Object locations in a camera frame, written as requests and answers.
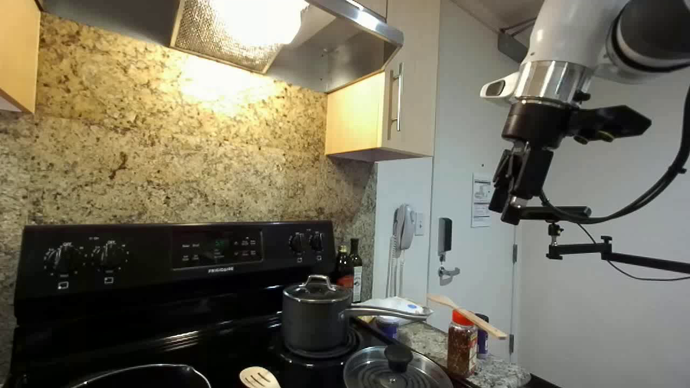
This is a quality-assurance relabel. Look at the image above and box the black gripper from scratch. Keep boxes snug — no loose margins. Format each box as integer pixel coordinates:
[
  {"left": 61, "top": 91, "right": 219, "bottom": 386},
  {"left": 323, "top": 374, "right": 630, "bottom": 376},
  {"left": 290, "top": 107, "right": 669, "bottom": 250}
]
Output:
[{"left": 489, "top": 99, "right": 578, "bottom": 226}]

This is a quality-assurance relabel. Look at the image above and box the white wall phone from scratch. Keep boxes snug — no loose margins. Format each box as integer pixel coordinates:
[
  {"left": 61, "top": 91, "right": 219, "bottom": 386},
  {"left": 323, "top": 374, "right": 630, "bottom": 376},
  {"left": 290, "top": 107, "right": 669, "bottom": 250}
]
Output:
[{"left": 385, "top": 203, "right": 427, "bottom": 299}]

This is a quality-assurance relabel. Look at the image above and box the stainless steel range hood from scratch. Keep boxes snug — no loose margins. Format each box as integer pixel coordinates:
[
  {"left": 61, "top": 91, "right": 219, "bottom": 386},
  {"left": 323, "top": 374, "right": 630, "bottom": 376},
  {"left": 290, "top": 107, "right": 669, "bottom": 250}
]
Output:
[{"left": 39, "top": 0, "right": 406, "bottom": 95}]

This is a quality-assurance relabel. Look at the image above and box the grey saucepan with steel handle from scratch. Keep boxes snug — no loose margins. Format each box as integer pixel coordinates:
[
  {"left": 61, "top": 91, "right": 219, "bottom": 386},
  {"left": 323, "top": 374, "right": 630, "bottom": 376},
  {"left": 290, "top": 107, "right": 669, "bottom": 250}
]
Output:
[{"left": 281, "top": 282, "right": 427, "bottom": 356}]

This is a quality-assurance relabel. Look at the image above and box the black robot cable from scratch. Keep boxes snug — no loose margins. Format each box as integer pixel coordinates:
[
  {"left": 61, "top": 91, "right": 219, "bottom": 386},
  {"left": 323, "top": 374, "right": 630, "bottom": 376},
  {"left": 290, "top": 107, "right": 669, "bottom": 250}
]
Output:
[{"left": 536, "top": 85, "right": 690, "bottom": 226}]

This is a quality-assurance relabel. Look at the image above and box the large wooden spoon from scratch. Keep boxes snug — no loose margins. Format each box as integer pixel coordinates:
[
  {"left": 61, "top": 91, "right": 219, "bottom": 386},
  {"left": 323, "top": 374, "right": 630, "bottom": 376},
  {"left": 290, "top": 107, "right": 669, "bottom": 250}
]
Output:
[{"left": 429, "top": 293, "right": 508, "bottom": 341}]

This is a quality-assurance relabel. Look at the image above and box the spice jar with red cap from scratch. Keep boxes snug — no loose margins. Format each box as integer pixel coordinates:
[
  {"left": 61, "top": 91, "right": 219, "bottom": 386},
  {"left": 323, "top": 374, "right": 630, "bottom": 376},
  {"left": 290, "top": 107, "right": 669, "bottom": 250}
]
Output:
[{"left": 446, "top": 308, "right": 480, "bottom": 379}]

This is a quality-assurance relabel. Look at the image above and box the silver pot on burner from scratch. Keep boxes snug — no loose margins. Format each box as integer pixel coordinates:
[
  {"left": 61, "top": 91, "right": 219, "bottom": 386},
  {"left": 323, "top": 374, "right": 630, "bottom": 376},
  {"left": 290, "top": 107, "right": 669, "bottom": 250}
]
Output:
[{"left": 62, "top": 362, "right": 215, "bottom": 388}]

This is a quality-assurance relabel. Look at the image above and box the black electric stove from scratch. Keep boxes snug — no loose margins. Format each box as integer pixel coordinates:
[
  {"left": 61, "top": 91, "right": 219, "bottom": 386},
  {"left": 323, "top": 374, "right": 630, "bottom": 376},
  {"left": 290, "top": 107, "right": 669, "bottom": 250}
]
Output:
[{"left": 1, "top": 221, "right": 470, "bottom": 388}]

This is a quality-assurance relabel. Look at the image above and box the white paper notice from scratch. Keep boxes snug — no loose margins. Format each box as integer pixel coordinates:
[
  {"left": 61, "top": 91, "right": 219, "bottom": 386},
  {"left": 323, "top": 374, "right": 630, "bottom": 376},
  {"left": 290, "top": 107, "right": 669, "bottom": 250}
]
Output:
[{"left": 470, "top": 175, "right": 498, "bottom": 231}]

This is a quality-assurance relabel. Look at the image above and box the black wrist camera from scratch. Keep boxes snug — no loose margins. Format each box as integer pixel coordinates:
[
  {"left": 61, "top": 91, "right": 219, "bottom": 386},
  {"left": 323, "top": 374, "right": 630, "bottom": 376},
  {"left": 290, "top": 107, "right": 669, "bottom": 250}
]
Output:
[{"left": 570, "top": 105, "right": 654, "bottom": 144}]

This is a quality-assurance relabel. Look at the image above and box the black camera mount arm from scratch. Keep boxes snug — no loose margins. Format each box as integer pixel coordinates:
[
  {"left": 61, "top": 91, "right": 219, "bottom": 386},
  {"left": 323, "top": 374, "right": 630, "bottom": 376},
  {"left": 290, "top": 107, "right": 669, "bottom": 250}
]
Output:
[{"left": 545, "top": 221, "right": 690, "bottom": 277}]

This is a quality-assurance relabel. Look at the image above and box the dark bottle with red label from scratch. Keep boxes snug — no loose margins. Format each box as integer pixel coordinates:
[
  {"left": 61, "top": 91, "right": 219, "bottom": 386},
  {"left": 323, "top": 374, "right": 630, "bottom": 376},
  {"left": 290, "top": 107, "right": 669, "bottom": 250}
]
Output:
[{"left": 335, "top": 245, "right": 354, "bottom": 293}]

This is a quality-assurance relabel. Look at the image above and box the small wooden spoon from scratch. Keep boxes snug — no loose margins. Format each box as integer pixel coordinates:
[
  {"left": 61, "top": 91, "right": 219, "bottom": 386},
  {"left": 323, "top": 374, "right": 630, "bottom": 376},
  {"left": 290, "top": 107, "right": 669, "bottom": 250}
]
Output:
[{"left": 237, "top": 365, "right": 283, "bottom": 388}]

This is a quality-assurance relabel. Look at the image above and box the small dark blue bottle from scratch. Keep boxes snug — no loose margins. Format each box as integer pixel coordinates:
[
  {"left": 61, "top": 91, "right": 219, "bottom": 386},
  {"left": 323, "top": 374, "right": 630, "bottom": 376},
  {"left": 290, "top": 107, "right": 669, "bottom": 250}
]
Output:
[{"left": 474, "top": 312, "right": 492, "bottom": 361}]

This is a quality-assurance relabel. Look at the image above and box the dark wine bottle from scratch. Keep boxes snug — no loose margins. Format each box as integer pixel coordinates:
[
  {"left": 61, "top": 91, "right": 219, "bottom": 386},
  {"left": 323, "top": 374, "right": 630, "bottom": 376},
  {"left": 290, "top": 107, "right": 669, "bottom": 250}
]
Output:
[{"left": 346, "top": 238, "right": 365, "bottom": 305}]

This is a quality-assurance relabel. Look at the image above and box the light wooden wall cabinet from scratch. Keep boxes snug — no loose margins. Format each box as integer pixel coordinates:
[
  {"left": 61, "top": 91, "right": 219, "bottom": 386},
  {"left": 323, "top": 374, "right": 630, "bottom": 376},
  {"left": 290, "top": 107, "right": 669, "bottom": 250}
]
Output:
[
  {"left": 0, "top": 0, "right": 42, "bottom": 116},
  {"left": 323, "top": 0, "right": 441, "bottom": 162}
]

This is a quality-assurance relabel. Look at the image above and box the white-lidded blue container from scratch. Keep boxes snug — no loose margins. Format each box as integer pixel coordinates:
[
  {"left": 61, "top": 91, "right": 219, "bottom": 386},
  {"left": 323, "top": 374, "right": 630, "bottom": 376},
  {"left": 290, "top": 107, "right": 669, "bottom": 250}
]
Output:
[{"left": 365, "top": 295, "right": 433, "bottom": 341}]

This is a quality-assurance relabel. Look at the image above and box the glass lid with black knob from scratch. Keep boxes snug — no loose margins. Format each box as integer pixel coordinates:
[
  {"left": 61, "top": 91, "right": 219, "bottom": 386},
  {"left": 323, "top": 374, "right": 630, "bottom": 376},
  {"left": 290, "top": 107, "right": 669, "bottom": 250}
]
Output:
[{"left": 340, "top": 342, "right": 454, "bottom": 388}]

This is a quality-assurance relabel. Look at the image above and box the black stereo camera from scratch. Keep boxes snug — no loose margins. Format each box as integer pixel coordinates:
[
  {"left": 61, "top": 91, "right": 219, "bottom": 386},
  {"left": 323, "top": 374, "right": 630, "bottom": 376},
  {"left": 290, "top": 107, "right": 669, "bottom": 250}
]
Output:
[{"left": 519, "top": 204, "right": 592, "bottom": 225}]

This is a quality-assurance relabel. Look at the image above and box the grey door closer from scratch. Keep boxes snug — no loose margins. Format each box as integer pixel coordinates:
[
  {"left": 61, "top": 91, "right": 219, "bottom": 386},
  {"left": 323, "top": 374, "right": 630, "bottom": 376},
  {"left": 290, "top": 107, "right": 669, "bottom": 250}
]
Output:
[{"left": 496, "top": 17, "right": 538, "bottom": 64}]

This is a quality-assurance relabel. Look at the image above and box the glass saucepan lid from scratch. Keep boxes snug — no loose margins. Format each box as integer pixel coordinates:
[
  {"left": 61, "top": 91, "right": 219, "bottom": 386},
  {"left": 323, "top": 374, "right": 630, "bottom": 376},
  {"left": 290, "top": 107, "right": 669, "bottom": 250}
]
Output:
[{"left": 283, "top": 272, "right": 354, "bottom": 305}]

